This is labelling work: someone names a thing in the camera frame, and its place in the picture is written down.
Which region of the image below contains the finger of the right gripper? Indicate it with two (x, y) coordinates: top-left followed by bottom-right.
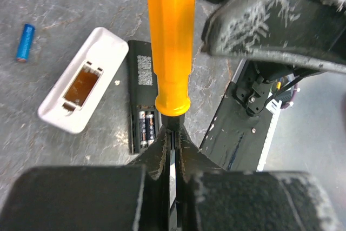
(202, 0), (345, 73)

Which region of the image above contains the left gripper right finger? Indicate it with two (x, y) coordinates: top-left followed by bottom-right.
(174, 127), (223, 230)

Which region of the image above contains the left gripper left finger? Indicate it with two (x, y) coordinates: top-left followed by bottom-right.
(129, 127), (170, 230)

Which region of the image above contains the black remote control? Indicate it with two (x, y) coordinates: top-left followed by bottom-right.
(127, 40), (159, 154)

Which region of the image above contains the white remote control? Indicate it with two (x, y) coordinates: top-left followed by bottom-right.
(37, 27), (129, 134)

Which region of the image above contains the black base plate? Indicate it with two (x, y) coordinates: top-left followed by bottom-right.
(201, 60), (274, 171)

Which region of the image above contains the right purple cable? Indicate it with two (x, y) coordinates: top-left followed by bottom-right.
(281, 82), (301, 110)

